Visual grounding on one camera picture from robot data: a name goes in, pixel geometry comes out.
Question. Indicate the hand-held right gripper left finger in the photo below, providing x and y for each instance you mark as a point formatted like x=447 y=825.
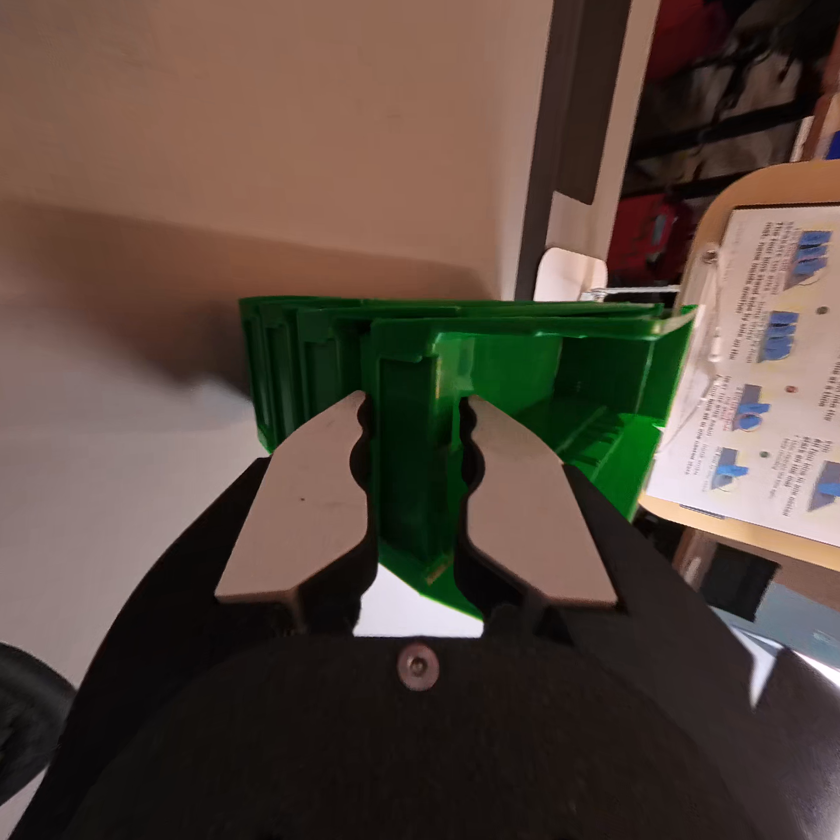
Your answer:
x=302 y=518

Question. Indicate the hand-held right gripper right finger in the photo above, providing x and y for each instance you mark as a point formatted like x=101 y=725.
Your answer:
x=531 y=525

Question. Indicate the light grey desk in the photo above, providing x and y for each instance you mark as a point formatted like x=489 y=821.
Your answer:
x=262 y=164

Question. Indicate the white instruction poster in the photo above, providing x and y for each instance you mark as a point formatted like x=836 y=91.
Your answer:
x=774 y=394

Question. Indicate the red bag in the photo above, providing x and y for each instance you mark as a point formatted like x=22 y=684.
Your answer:
x=689 y=33
x=646 y=243

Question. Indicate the black chair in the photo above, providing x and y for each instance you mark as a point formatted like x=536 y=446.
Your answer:
x=33 y=722

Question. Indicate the curved plywood display board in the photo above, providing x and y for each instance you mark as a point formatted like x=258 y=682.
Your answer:
x=754 y=184

